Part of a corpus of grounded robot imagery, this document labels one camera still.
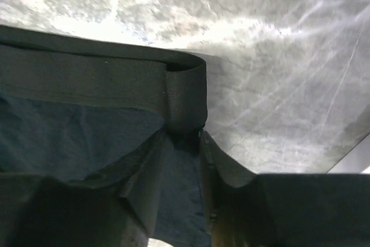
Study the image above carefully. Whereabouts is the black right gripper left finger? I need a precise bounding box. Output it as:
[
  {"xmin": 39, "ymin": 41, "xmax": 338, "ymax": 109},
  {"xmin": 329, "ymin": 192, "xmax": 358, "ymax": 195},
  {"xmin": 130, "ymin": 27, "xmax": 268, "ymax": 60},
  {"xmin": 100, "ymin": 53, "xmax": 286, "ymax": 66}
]
[{"xmin": 1, "ymin": 131, "xmax": 165, "ymax": 246}]

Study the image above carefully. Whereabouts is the black underwear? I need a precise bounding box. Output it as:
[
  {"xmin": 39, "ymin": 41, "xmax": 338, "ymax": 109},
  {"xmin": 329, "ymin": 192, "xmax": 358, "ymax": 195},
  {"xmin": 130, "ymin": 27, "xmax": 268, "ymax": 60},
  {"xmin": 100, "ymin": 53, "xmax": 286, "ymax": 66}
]
[{"xmin": 1, "ymin": 25, "xmax": 210, "ymax": 246}]

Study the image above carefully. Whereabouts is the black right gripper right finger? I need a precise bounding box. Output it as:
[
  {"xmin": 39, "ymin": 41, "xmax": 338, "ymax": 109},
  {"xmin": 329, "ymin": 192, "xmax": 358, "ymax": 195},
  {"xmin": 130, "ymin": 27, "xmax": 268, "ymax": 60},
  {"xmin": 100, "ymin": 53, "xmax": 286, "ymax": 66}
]
[{"xmin": 201, "ymin": 131, "xmax": 369, "ymax": 246}]

